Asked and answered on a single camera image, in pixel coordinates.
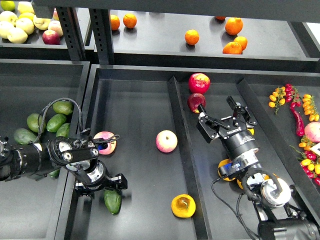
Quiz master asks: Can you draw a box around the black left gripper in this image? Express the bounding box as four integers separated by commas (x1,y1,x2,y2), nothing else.
74,173,128,200

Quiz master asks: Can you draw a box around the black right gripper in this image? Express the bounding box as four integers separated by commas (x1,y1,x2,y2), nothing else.
196,95,259,160

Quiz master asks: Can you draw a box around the dark green avocado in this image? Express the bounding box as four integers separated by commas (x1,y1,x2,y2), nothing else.
103,190,122,215

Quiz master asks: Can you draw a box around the yellow pear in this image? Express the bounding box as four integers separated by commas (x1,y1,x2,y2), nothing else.
171,194,196,218
218,158,236,182
248,128,255,135
236,179,244,190

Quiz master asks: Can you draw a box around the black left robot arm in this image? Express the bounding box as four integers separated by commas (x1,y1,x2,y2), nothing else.
0,109,128,197

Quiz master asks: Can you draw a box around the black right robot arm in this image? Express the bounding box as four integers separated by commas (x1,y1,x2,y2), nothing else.
197,96,320,240

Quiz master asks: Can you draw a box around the yellow pear top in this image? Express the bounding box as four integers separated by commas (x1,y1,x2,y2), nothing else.
248,128,255,135

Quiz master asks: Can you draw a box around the dark avocado lower right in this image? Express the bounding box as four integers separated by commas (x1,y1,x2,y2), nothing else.
48,168,61,179

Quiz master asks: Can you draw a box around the green avocado upper middle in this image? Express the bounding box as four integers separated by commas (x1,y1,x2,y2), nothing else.
46,113,67,133

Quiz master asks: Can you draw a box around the green avocado top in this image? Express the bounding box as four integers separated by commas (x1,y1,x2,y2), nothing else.
52,100,74,116

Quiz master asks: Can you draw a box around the green avocado upper left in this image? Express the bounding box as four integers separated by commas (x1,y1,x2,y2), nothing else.
26,113,43,133

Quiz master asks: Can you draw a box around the dark red apple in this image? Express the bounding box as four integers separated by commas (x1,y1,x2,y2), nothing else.
187,93,206,114

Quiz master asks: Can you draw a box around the pink apple left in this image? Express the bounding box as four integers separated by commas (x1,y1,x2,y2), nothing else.
93,131,117,155

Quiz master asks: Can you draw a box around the pink apple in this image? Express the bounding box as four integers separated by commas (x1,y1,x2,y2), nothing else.
155,130,178,153
93,131,117,155

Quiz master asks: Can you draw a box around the bright red apple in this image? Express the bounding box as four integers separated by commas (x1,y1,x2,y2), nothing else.
188,73,211,94

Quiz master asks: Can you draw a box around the orange cherry tomato bunch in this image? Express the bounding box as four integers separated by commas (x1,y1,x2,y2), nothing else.
268,86,286,115

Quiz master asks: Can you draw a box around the pink apple centre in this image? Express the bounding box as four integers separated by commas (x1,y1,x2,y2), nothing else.
155,130,178,153

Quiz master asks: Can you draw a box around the black left tray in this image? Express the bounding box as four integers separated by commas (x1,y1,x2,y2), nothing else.
0,59,90,240

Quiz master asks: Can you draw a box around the red cherry tomato bunch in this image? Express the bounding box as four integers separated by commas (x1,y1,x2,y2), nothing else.
285,83,301,108

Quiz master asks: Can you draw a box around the orange front right shelf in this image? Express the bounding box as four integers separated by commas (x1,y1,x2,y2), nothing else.
222,41,243,55

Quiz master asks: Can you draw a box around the black middle divided tray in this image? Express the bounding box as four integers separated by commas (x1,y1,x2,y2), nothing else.
56,65,320,240

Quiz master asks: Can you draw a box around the red chili pepper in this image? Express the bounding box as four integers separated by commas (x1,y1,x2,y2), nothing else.
290,102,305,137

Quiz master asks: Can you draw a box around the orange small right shelf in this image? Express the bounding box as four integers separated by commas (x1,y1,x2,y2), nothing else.
233,36,248,51

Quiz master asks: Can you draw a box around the pink apple right edge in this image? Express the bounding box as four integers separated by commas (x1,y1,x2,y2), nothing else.
304,121,320,143

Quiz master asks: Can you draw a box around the orange centre shelf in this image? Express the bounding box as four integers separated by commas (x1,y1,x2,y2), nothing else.
184,29,200,46

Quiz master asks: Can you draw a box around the large orange right shelf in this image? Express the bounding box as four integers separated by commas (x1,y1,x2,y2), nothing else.
225,17,244,36

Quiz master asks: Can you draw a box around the mixed cherry tomatoes lower right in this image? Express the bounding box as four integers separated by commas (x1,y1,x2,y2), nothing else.
290,135,320,187

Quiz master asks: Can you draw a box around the white label card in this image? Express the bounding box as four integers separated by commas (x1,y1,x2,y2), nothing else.
310,142,320,156

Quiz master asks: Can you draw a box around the orange half hidden top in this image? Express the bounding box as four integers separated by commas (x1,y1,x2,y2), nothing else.
215,16,226,21

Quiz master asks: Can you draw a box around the black upper right shelf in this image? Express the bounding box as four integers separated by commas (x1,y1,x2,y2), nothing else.
84,9,320,73

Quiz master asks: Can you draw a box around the black shelf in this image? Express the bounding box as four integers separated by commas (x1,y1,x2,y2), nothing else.
0,7,95,61
84,9,320,73

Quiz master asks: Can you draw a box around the orange far left shelf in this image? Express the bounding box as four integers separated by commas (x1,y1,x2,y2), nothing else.
110,14,120,31

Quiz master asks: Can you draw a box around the black upper left shelf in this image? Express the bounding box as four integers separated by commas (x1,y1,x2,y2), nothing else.
0,7,95,61

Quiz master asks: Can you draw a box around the green avocado by tray wall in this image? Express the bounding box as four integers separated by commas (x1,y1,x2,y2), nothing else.
56,123,71,138

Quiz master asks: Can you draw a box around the orange tomato string right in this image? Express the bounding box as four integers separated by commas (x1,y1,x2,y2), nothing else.
301,93,320,122

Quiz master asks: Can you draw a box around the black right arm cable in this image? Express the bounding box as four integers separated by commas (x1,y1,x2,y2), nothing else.
210,176,262,240

